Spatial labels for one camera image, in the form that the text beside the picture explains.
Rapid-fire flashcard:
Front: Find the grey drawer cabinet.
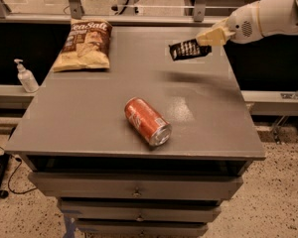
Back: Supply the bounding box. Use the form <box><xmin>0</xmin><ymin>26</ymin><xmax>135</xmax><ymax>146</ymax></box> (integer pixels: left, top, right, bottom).
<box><xmin>7</xmin><ymin>27</ymin><xmax>264</xmax><ymax>238</ymax></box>

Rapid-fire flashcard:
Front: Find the sea salt chips bag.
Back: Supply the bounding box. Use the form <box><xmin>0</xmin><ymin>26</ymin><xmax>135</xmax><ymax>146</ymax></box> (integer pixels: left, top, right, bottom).
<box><xmin>52</xmin><ymin>19</ymin><xmax>112</xmax><ymax>72</ymax></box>

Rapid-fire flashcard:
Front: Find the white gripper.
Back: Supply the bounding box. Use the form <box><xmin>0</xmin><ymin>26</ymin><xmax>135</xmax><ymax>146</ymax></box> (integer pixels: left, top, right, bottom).
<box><xmin>196</xmin><ymin>2</ymin><xmax>263</xmax><ymax>47</ymax></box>

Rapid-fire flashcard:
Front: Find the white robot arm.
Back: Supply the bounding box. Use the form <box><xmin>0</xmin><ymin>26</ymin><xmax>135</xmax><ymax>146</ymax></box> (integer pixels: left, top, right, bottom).
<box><xmin>196</xmin><ymin>0</ymin><xmax>298</xmax><ymax>46</ymax></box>

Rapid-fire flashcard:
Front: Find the white pump dispenser bottle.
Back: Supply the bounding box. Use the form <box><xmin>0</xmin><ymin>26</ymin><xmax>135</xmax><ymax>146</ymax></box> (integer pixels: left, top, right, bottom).
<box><xmin>14</xmin><ymin>59</ymin><xmax>39</xmax><ymax>93</ymax></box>

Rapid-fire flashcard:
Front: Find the black rxbar chocolate bar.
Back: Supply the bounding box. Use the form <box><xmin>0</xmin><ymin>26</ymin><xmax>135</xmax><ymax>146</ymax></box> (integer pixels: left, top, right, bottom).
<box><xmin>169</xmin><ymin>39</ymin><xmax>212</xmax><ymax>60</ymax></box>

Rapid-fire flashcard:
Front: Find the metal window railing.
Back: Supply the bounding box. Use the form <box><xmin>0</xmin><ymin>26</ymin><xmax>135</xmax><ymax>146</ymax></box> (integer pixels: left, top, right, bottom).
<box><xmin>0</xmin><ymin>0</ymin><xmax>241</xmax><ymax>25</ymax></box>

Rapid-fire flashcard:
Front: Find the black floor cable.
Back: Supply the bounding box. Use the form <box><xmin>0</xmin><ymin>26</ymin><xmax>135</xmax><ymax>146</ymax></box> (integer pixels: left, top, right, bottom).
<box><xmin>0</xmin><ymin>138</ymin><xmax>38</xmax><ymax>195</ymax></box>

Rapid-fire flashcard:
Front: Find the red coke can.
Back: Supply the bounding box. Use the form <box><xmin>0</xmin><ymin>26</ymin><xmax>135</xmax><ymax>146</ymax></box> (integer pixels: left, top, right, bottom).
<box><xmin>124</xmin><ymin>97</ymin><xmax>172</xmax><ymax>147</ymax></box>

